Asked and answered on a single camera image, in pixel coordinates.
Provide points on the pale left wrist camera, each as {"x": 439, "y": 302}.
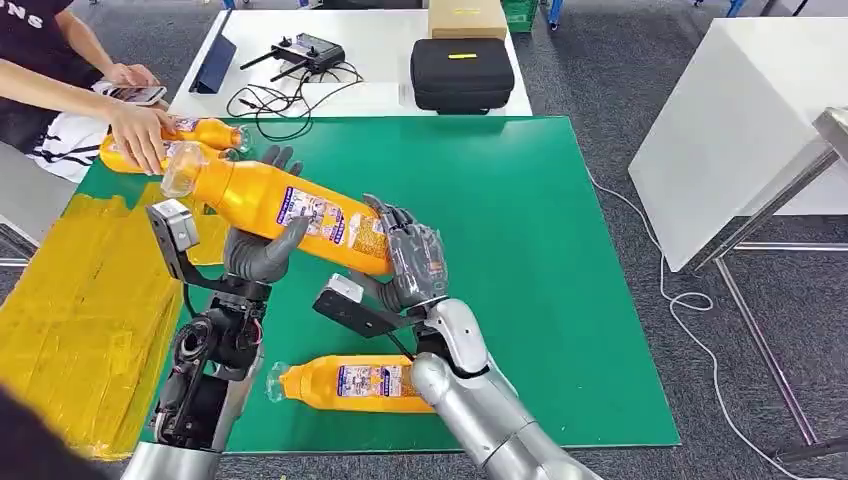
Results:
{"x": 173, "y": 225}

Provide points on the person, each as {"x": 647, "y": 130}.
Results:
{"x": 26, "y": 46}

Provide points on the black remote controller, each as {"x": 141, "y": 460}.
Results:
{"x": 311, "y": 52}

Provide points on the green table mat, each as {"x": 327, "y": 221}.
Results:
{"x": 497, "y": 232}

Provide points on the large white table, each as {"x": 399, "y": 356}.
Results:
{"x": 729, "y": 132}

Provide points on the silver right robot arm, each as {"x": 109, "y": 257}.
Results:
{"x": 477, "y": 411}

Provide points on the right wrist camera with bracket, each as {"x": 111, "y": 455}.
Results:
{"x": 344, "y": 301}

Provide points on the blue metal rack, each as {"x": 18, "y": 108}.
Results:
{"x": 555, "y": 10}

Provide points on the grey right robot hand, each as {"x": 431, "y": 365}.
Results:
{"x": 417, "y": 265}

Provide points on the grey seat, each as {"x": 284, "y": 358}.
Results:
{"x": 30, "y": 199}

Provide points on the person's left hand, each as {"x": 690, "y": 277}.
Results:
{"x": 129, "y": 74}

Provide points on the black zip case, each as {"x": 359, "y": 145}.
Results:
{"x": 462, "y": 76}

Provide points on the brown cardboard box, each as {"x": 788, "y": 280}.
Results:
{"x": 467, "y": 20}

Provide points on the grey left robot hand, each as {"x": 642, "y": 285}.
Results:
{"x": 258, "y": 262}

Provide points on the steel bench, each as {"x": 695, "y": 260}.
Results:
{"x": 836, "y": 129}

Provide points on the black chair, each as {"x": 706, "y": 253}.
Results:
{"x": 371, "y": 3}

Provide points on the yellow plastic sheet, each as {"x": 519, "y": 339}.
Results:
{"x": 66, "y": 331}

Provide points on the dark blue tablet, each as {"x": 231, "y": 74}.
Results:
{"x": 215, "y": 65}

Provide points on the black robot torso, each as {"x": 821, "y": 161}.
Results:
{"x": 33, "y": 444}

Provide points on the person's right hand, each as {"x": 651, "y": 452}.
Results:
{"x": 139, "y": 136}

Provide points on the green crate stack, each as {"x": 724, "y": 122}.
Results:
{"x": 520, "y": 13}

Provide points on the smartphone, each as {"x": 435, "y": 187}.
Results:
{"x": 139, "y": 95}

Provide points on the white black-striped fabric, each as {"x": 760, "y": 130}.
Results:
{"x": 66, "y": 149}

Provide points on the orange drink bottle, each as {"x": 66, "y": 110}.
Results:
{"x": 212, "y": 134}
{"x": 109, "y": 159}
{"x": 252, "y": 199}
{"x": 318, "y": 385}

